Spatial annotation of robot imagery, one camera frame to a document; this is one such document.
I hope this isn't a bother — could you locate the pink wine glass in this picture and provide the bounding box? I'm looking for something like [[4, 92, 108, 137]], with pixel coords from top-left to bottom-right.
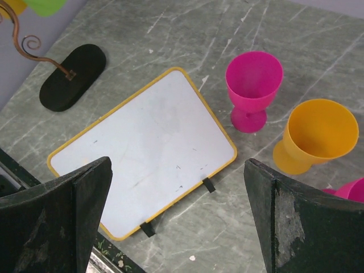
[[322, 177, 364, 203], [225, 51, 284, 133]]

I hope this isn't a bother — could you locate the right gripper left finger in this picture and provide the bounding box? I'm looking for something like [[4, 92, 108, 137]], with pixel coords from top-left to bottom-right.
[[0, 156, 113, 273]]

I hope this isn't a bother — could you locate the orange wine glass on rack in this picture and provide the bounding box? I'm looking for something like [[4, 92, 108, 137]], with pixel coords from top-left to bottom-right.
[[5, 0, 27, 15]]

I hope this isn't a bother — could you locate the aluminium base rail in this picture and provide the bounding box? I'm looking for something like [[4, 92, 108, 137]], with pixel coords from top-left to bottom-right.
[[0, 147, 143, 273]]

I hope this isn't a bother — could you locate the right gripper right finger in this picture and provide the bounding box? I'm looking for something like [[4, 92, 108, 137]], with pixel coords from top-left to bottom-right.
[[244, 158, 363, 272]]

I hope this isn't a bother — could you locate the orange wine glass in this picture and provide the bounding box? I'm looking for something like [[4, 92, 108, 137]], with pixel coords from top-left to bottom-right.
[[5, 0, 27, 15], [272, 98, 359, 175]]

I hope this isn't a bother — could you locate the green wine glass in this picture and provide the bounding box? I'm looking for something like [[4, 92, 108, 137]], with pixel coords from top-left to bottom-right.
[[24, 0, 67, 17]]

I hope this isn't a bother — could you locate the black wine glass rack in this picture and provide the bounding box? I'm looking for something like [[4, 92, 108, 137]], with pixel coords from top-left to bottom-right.
[[0, 5, 107, 113]]

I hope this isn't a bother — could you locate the orange framed whiteboard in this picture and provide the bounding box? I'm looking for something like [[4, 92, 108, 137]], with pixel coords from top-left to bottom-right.
[[47, 67, 237, 241]]

